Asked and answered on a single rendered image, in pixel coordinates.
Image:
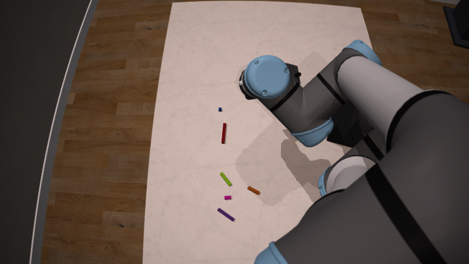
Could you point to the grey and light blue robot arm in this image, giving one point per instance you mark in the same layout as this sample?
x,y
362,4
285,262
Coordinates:
x,y
424,155

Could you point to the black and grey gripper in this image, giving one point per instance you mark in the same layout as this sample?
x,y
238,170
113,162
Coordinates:
x,y
293,69

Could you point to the lime green rod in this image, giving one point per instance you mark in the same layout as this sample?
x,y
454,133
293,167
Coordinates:
x,y
225,178

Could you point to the purple rod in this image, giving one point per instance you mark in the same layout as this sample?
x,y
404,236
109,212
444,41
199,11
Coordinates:
x,y
225,214

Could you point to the orange rod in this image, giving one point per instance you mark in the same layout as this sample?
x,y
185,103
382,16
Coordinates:
x,y
253,190

